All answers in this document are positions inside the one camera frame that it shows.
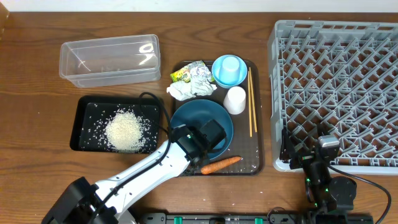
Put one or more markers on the black rectangular tray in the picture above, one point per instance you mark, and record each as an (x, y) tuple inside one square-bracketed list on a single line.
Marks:
[(94, 112)]

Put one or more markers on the light blue cup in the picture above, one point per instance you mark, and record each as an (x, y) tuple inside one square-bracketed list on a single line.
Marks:
[(229, 70)]

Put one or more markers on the pink cup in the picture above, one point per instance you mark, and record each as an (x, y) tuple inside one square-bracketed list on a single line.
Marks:
[(235, 100)]

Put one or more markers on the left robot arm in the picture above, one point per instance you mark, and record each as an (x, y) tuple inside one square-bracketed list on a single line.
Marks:
[(107, 200)]

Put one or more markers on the right wooden chopstick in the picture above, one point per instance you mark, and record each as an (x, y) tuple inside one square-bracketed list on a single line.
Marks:
[(252, 100)]

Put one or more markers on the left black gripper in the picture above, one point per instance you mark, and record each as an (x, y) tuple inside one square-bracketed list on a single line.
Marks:
[(201, 154)]

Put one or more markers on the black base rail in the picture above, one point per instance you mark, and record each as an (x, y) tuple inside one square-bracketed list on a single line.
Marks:
[(272, 217)]

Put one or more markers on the yellow green snack wrapper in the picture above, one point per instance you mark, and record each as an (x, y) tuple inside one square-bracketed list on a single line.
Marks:
[(183, 74)]

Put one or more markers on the wooden chopstick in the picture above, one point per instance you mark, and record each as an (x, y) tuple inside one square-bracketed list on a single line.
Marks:
[(249, 103), (252, 100)]

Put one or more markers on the dark blue bowl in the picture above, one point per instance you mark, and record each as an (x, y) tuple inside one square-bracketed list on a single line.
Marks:
[(198, 112)]

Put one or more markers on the pile of white rice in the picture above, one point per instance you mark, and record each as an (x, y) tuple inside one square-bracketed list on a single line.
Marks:
[(122, 131)]

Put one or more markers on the crumpled silver foil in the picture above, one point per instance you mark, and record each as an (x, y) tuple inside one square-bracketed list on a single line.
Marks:
[(200, 73)]

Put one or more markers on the grey dishwasher rack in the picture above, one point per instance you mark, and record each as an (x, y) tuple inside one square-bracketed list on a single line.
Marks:
[(342, 75)]

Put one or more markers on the clear plastic container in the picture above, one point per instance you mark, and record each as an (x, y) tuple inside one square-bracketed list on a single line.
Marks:
[(111, 61)]

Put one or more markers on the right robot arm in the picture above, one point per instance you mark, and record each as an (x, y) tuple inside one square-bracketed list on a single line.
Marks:
[(331, 196)]

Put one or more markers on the crumpled white tissue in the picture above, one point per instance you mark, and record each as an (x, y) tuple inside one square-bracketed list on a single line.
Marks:
[(183, 91)]

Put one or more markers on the orange carrot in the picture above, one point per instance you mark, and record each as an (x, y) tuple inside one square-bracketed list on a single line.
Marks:
[(213, 167)]

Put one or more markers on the light blue small bowl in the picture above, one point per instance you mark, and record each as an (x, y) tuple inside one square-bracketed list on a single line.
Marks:
[(216, 68)]

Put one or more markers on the brown serving tray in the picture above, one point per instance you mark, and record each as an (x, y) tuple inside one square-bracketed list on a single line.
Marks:
[(250, 148)]

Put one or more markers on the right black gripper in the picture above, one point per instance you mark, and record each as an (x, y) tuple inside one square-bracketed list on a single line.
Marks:
[(302, 156)]

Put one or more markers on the left wooden chopstick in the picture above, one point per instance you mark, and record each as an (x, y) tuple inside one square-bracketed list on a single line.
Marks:
[(249, 103)]

